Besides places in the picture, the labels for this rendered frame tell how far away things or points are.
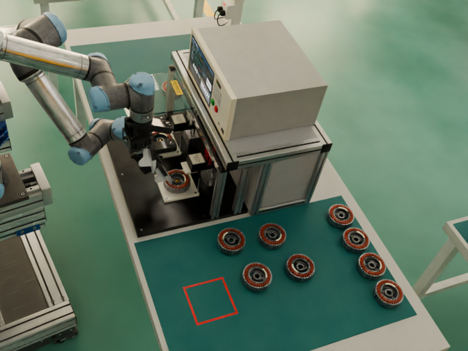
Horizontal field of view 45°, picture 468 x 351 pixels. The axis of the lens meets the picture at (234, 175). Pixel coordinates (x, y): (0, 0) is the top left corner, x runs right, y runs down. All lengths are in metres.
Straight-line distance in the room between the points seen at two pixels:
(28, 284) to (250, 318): 1.15
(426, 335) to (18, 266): 1.83
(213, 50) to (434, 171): 2.24
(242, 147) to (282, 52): 0.42
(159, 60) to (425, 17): 3.20
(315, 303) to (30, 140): 2.18
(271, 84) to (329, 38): 2.85
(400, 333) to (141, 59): 1.84
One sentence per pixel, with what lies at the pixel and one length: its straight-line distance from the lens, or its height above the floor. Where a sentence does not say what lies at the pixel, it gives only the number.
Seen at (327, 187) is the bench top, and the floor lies 0.75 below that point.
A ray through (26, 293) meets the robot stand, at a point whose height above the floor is 0.21.
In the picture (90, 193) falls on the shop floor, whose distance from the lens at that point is 3.35.
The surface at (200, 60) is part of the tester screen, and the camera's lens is 2.22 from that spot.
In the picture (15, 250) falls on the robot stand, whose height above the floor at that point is 0.21.
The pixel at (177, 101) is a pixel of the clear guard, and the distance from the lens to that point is 2.31.
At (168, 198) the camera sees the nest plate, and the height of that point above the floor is 0.78.
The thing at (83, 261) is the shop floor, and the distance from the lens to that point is 3.08.
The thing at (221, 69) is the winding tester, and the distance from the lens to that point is 2.09.
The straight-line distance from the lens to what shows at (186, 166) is 2.31.
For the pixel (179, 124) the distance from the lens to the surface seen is 2.42.
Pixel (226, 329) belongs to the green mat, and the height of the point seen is 0.75.
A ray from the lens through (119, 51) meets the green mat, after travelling 3.08.
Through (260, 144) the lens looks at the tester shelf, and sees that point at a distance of 2.11.
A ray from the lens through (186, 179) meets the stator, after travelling 2.34.
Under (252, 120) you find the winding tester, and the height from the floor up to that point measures 1.20.
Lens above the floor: 2.57
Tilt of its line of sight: 47 degrees down
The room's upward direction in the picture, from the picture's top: 12 degrees clockwise
